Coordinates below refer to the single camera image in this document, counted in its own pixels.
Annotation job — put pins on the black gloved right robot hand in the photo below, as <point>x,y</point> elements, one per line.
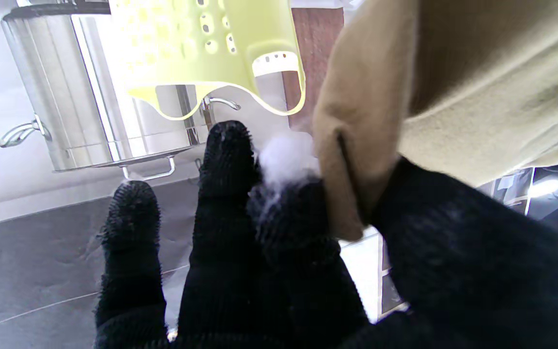
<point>308,266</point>

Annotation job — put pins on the white pillow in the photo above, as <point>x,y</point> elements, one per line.
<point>286,157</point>

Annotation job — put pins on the brown pillowcase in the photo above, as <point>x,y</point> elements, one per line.
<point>453,82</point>

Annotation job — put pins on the yellow perforated laundry basket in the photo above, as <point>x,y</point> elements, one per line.
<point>201,48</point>

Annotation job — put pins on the brown wooden cutting board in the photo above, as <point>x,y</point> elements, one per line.
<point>315,58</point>

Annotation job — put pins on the large steel stockpot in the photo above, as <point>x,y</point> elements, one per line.
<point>90,97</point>

